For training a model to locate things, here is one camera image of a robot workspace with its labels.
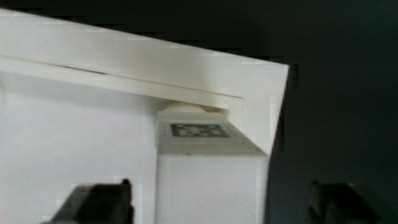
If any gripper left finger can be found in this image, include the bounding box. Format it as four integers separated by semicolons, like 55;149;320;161
42;179;135;224

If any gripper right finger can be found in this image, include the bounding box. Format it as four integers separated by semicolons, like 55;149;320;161
305;181;398;224

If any white table leg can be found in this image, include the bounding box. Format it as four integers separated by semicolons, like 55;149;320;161
154;103;268;224

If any white square tabletop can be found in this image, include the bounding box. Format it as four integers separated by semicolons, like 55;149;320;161
0;8;288;224

